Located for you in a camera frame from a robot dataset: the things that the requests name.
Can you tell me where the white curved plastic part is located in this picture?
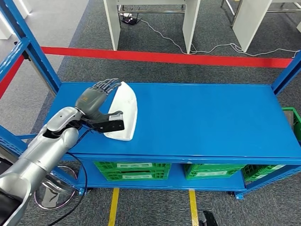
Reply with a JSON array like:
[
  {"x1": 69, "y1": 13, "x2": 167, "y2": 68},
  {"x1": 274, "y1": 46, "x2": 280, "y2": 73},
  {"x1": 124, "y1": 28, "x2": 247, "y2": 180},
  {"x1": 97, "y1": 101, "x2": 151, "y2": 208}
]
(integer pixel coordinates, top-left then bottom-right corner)
[{"x1": 103, "y1": 81, "x2": 138, "y2": 142}]

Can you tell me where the blue metal shelf rack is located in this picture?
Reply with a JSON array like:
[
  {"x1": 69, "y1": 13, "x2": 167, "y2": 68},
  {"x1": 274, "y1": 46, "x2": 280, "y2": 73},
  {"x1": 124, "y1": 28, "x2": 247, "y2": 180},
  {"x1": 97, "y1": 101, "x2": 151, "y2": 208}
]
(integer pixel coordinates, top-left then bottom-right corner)
[{"x1": 0, "y1": 0, "x2": 301, "y2": 200}]

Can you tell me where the white power cable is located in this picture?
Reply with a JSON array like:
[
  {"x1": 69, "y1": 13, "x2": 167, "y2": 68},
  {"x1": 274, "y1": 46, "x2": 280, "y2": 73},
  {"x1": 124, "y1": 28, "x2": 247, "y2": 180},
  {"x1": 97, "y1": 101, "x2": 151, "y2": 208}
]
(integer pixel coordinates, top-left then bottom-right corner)
[{"x1": 140, "y1": 19, "x2": 299, "y2": 58}]

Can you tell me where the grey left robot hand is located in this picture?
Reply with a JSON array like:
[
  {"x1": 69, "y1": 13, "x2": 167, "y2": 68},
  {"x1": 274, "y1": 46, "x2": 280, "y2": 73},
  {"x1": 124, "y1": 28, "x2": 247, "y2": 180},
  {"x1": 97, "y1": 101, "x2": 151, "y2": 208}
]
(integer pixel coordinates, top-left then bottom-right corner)
[{"x1": 75, "y1": 78, "x2": 124, "y2": 124}]

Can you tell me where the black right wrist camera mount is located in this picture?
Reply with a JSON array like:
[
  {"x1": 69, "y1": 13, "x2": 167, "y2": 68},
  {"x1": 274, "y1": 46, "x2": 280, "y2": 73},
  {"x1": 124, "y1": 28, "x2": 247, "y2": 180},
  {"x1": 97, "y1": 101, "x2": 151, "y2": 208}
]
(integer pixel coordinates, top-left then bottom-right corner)
[{"x1": 198, "y1": 210, "x2": 219, "y2": 226}]

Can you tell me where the yellow floor marking tape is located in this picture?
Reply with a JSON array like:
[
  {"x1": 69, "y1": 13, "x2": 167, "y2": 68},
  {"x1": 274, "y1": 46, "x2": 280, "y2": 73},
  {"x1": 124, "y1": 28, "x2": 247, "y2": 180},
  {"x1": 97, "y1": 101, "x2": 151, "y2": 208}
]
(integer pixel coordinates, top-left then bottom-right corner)
[{"x1": 108, "y1": 188, "x2": 199, "y2": 226}]

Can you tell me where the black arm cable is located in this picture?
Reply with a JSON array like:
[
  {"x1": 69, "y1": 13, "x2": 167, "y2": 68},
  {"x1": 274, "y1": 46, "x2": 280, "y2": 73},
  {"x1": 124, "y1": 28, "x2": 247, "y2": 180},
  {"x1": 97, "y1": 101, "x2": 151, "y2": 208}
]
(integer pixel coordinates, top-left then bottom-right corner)
[{"x1": 47, "y1": 129, "x2": 94, "y2": 226}]

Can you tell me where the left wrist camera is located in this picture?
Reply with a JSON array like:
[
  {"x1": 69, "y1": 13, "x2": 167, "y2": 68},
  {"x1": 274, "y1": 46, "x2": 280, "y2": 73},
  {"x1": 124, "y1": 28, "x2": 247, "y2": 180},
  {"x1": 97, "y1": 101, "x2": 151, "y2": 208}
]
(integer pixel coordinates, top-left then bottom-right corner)
[{"x1": 82, "y1": 113, "x2": 125, "y2": 134}]

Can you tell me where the white display plinth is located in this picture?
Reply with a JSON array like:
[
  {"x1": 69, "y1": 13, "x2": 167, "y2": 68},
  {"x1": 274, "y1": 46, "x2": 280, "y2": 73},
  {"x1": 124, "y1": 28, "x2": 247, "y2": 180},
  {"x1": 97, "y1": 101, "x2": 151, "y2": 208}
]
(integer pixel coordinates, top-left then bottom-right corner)
[{"x1": 0, "y1": 0, "x2": 32, "y2": 40}]

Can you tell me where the red barrier belt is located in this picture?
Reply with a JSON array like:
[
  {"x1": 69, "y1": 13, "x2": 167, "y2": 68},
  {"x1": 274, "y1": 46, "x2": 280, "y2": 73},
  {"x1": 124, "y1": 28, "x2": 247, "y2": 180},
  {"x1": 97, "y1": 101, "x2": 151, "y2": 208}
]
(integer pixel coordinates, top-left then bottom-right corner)
[
  {"x1": 41, "y1": 47, "x2": 293, "y2": 69},
  {"x1": 0, "y1": 55, "x2": 25, "y2": 100}
]

